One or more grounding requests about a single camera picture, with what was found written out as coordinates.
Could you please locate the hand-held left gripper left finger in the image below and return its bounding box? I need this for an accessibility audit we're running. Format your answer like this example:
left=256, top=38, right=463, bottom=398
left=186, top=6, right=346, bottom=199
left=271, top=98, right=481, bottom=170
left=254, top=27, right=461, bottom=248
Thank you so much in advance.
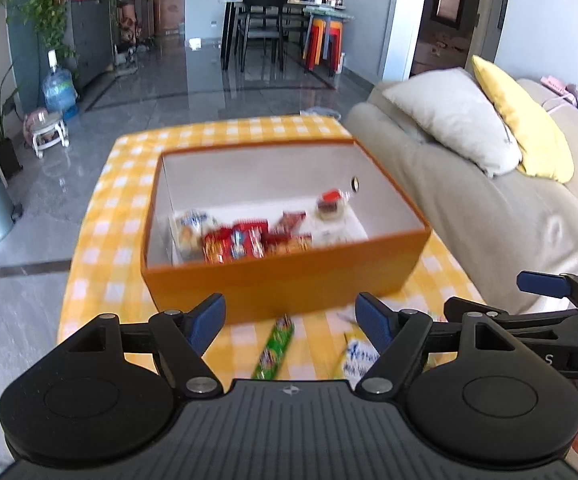
left=56, top=294, right=226, bottom=398

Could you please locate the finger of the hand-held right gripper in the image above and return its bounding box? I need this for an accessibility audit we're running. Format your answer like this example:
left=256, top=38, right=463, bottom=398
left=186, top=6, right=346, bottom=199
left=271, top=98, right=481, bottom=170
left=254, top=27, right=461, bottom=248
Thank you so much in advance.
left=516, top=270, right=578, bottom=311
left=443, top=297, right=578, bottom=343

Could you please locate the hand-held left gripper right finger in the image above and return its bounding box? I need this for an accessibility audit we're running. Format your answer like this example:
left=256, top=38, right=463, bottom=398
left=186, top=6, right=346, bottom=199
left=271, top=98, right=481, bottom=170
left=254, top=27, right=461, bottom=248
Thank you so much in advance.
left=354, top=292, right=530, bottom=403

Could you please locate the white green snack packet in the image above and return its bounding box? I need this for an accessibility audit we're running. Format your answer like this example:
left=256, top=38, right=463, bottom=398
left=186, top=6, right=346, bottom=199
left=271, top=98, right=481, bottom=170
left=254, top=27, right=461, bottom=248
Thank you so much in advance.
left=331, top=332, right=382, bottom=381

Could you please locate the long green snack packet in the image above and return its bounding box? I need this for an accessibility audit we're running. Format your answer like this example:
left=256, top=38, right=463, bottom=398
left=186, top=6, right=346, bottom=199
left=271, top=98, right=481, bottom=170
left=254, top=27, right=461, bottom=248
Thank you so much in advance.
left=251, top=314, right=296, bottom=381

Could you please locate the red chip bag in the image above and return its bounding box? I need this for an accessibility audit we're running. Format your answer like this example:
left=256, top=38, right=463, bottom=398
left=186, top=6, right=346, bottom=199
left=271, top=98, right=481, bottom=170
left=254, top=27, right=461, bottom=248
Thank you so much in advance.
left=203, top=220, right=270, bottom=263

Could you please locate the orange cardboard box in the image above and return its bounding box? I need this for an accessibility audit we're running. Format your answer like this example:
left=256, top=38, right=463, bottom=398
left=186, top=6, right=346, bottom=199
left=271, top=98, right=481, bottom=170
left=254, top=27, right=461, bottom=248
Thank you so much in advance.
left=140, top=139, right=432, bottom=323

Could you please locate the white blue snack packet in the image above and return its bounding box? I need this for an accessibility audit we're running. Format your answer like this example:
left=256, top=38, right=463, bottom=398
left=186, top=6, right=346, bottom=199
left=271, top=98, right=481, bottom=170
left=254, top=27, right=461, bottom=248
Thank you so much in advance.
left=174, top=209, right=219, bottom=261

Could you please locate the orange stick snack bag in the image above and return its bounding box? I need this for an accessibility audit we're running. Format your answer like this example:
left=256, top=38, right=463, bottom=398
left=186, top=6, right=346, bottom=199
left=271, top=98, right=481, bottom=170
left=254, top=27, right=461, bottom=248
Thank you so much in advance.
left=264, top=232, right=314, bottom=256

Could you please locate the red candy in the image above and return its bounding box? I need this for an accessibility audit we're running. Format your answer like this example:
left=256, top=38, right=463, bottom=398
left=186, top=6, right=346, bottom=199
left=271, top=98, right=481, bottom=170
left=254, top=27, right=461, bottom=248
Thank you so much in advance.
left=315, top=188, right=352, bottom=222

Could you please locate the small red snack packet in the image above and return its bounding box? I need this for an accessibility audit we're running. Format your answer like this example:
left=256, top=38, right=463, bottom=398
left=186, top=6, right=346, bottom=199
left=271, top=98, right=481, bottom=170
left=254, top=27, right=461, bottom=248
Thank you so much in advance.
left=281, top=210, right=307, bottom=233

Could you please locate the beige sofa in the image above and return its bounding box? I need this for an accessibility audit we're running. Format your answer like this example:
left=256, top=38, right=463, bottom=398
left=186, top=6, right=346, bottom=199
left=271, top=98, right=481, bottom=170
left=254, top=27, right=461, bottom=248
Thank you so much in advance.
left=344, top=67, right=578, bottom=316

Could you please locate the yellow checkered tablecloth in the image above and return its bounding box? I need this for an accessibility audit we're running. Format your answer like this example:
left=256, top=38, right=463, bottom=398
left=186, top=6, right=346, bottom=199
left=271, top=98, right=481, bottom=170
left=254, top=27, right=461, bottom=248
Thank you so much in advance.
left=58, top=115, right=487, bottom=391

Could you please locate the yellow pillow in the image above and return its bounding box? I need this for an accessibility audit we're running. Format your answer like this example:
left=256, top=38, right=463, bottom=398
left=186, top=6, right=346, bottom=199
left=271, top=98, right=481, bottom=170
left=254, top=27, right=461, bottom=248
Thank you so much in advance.
left=472, top=55, right=575, bottom=183

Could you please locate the white pillow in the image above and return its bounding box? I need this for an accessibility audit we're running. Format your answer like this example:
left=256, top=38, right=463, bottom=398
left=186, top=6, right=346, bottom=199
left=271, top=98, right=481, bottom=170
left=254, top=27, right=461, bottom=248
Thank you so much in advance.
left=383, top=67, right=522, bottom=178

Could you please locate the pink item on sofa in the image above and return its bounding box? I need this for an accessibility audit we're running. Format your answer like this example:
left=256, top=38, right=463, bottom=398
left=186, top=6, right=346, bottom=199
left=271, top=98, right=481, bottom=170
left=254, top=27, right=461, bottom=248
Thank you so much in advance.
left=542, top=76, right=578, bottom=106

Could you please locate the small wheeled stool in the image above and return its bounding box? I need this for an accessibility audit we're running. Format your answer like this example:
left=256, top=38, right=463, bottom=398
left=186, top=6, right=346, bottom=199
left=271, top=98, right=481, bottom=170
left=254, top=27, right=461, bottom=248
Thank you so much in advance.
left=24, top=110, right=70, bottom=158

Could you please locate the blue water jug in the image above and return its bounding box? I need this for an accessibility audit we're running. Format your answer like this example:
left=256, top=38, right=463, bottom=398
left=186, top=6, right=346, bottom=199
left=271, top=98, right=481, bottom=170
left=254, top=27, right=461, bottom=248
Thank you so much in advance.
left=43, top=51, right=78, bottom=121

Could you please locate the orange plastic stool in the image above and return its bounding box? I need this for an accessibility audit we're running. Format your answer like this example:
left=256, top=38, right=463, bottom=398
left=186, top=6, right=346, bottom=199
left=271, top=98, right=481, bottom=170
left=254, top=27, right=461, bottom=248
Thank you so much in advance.
left=325, top=20, right=345, bottom=75
left=304, top=17, right=327, bottom=72

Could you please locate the dining table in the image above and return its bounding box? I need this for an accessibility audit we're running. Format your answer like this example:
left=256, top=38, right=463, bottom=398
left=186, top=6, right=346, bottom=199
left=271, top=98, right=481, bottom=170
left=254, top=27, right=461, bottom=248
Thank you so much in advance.
left=221, top=0, right=315, bottom=71

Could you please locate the grey cabinet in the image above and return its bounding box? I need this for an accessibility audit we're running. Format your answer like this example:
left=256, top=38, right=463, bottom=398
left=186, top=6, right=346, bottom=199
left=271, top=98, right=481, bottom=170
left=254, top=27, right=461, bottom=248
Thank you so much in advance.
left=66, top=0, right=117, bottom=88

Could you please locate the black dining chair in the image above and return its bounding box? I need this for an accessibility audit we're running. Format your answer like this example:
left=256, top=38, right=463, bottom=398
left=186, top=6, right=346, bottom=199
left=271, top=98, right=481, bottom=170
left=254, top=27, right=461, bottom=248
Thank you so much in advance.
left=236, top=0, right=292, bottom=73

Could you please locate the hanging vine plant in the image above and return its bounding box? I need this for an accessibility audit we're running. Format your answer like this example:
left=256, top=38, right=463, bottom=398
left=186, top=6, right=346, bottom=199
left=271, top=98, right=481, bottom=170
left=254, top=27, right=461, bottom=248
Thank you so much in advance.
left=19, top=0, right=77, bottom=61

